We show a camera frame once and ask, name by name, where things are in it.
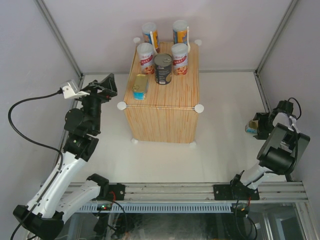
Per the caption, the gold rectangular tin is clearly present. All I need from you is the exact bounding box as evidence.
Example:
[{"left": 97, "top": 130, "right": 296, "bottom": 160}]
[{"left": 132, "top": 74, "right": 149, "bottom": 100}]

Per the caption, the white red label can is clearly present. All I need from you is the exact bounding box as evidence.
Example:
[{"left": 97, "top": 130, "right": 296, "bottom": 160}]
[
  {"left": 171, "top": 43, "right": 188, "bottom": 76},
  {"left": 136, "top": 42, "right": 155, "bottom": 75}
]

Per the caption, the dark blue round can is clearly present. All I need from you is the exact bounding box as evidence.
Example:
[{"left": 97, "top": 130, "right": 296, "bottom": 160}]
[{"left": 154, "top": 53, "right": 173, "bottom": 85}]

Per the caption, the blue can with spoon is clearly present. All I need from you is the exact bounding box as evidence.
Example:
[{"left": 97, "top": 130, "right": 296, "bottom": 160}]
[{"left": 141, "top": 22, "right": 160, "bottom": 53}]

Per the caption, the blue yellow can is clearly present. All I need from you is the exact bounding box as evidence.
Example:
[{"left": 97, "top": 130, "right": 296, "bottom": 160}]
[{"left": 172, "top": 20, "right": 191, "bottom": 53}]

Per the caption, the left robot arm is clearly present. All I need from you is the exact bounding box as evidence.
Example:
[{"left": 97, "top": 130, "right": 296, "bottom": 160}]
[{"left": 13, "top": 73, "right": 118, "bottom": 240}]

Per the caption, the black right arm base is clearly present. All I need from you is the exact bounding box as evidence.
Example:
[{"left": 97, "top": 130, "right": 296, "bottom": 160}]
[{"left": 213, "top": 170, "right": 260, "bottom": 201}]

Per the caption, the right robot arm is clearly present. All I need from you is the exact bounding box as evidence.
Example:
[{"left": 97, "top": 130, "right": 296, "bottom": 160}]
[{"left": 229, "top": 97, "right": 311, "bottom": 200}]

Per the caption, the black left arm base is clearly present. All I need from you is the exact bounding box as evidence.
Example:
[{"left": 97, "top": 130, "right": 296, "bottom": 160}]
[{"left": 87, "top": 173, "right": 126, "bottom": 201}]

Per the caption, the wooden cabinet box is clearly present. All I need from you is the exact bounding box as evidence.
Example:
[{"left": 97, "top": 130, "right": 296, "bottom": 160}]
[{"left": 117, "top": 43, "right": 204, "bottom": 144}]

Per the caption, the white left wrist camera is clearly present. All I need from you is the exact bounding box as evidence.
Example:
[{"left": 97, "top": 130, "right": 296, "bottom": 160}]
[{"left": 60, "top": 79, "right": 90, "bottom": 99}]

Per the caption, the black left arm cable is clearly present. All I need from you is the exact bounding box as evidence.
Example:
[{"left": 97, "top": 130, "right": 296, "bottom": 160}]
[{"left": 7, "top": 89, "right": 65, "bottom": 240}]

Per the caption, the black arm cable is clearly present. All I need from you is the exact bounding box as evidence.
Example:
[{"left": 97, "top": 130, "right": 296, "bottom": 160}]
[
  {"left": 232, "top": 97, "right": 303, "bottom": 208},
  {"left": 7, "top": 89, "right": 65, "bottom": 240}
]

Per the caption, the aluminium mounting rail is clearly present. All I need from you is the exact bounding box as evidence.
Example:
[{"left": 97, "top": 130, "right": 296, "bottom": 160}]
[{"left": 62, "top": 182, "right": 308, "bottom": 201}]

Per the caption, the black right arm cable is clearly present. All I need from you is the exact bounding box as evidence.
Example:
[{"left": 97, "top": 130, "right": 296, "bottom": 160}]
[{"left": 232, "top": 97, "right": 303, "bottom": 208}]

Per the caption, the grey slotted cable duct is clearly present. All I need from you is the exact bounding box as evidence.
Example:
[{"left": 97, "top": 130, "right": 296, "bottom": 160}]
[{"left": 77, "top": 202, "right": 232, "bottom": 214}]

